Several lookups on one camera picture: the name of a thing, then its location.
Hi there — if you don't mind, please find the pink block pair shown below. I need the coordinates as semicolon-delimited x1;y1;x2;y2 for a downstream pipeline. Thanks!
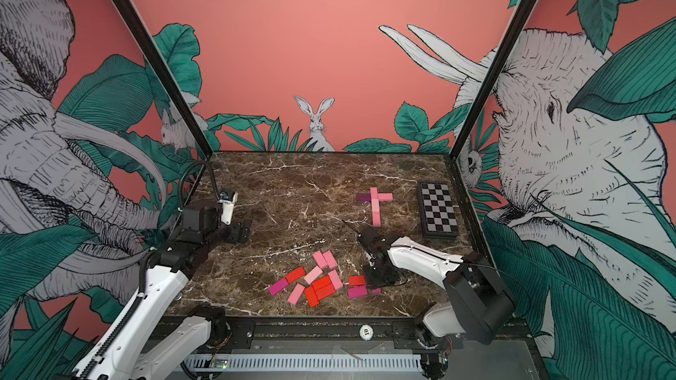
313;251;328;269
323;251;338;270

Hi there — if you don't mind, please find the light pink block edge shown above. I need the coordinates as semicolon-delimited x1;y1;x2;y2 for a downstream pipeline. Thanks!
370;188;380;204

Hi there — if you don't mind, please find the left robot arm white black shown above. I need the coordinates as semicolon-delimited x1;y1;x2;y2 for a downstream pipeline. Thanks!
68;198;250;379

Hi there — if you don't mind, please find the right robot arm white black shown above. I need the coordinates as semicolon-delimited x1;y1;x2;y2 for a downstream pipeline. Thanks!
357;226;517;348

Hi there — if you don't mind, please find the red block right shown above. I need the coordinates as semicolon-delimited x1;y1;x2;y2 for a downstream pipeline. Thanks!
349;275;366;288

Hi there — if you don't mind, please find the pink block beside red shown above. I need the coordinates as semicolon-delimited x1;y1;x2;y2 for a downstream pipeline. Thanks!
327;270;343;290

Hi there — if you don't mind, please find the red block large center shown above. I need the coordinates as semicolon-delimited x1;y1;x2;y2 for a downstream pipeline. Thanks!
312;275;336;301

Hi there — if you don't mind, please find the red block bottom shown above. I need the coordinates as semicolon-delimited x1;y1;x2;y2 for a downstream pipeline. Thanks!
304;287;320;308

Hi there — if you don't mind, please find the black white checkerboard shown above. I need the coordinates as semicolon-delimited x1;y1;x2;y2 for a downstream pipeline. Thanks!
417;180;459;240

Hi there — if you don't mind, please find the red block upper left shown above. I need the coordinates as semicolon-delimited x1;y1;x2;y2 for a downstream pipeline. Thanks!
285;267;306;284

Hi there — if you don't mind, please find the black corrugated cable hose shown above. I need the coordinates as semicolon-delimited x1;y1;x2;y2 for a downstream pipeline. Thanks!
178;160;220;209

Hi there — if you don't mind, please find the white slotted cable duct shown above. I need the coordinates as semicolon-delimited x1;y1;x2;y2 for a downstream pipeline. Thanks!
184;354;423;373

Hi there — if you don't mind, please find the black front rail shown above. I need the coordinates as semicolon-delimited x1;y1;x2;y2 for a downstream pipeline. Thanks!
139;315;534;355

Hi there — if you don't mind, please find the black left frame post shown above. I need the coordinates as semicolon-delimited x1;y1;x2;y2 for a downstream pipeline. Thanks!
111;0;213;160

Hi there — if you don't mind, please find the black frame post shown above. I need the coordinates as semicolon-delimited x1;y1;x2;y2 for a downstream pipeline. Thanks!
450;0;538;161
111;0;213;160

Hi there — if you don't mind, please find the black right frame post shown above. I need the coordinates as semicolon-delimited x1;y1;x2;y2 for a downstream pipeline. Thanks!
450;0;538;161

